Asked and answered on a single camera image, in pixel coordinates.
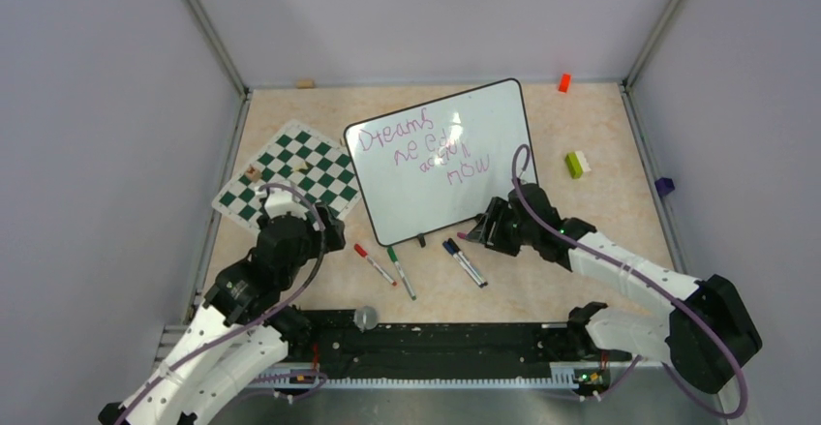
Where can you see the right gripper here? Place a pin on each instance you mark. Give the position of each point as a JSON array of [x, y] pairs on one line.
[[493, 234]]

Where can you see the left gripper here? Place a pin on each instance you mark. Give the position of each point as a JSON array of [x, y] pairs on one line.
[[331, 238]]

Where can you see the whiteboard with black frame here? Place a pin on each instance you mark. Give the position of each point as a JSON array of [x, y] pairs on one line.
[[439, 163]]

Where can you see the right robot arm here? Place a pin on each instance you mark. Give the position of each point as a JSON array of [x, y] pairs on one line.
[[701, 329]]

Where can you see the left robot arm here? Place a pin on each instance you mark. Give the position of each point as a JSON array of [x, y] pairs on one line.
[[245, 324]]

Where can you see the whiteboard metal stand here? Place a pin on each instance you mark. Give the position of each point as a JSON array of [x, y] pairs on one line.
[[421, 240]]

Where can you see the red whiteboard marker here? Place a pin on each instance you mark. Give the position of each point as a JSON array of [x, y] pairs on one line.
[[364, 254]]

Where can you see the blue whiteboard marker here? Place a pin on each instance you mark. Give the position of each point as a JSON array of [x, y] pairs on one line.
[[462, 264]]

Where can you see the black whiteboard marker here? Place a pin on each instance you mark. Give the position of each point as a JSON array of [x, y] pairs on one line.
[[458, 252]]

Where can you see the green whiteboard marker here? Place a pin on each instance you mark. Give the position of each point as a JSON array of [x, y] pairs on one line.
[[402, 274]]

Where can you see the cream chess piece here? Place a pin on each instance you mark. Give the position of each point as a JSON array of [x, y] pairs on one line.
[[299, 166]]

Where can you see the grey round knob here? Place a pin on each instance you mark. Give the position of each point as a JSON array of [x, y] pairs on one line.
[[365, 318]]

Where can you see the green white chessboard mat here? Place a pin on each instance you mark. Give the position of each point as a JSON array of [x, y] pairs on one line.
[[329, 178]]

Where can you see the green white toy block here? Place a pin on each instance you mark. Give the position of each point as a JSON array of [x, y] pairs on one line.
[[577, 164]]

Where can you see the wooden chess piece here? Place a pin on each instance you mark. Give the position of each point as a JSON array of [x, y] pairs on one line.
[[253, 174]]

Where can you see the wooden cork piece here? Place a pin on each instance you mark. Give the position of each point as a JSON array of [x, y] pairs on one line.
[[305, 84]]

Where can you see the orange toy block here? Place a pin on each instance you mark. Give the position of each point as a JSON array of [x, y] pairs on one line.
[[564, 83]]

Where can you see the purple object at edge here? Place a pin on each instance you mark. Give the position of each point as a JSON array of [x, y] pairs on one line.
[[664, 186]]

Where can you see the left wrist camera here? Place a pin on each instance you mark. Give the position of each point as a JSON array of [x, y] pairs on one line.
[[276, 202]]

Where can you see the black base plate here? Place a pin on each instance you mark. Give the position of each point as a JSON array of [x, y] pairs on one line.
[[330, 341]]

